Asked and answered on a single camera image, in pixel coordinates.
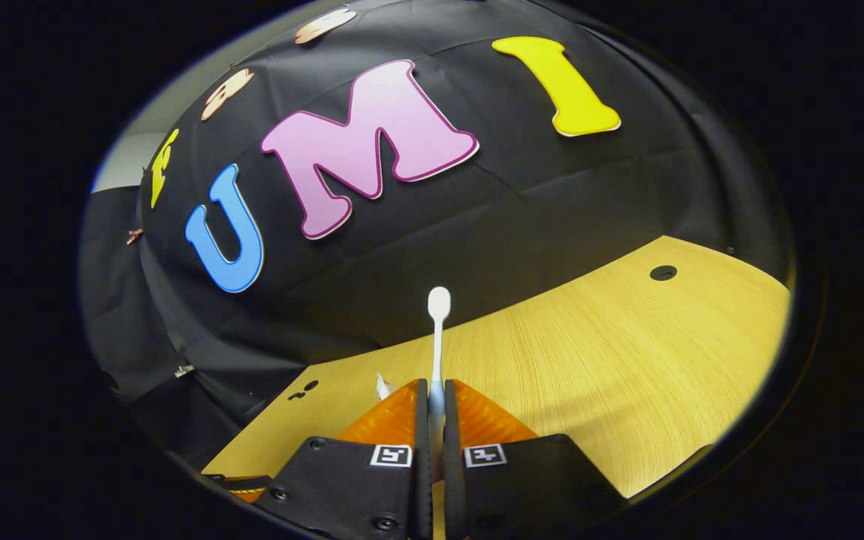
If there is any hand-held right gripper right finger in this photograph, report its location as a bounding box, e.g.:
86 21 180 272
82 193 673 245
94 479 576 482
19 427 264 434
443 379 628 540

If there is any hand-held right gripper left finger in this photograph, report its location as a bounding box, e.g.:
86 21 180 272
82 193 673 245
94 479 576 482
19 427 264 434
256 379 433 540

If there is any white toothbrush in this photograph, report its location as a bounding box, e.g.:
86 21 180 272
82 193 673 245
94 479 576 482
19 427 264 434
427 286 452 481

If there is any wooden desktop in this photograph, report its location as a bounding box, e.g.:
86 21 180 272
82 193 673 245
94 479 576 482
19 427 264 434
202 235 791 500

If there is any black backdrop cloth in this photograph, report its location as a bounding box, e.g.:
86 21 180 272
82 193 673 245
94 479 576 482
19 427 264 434
79 0 793 481

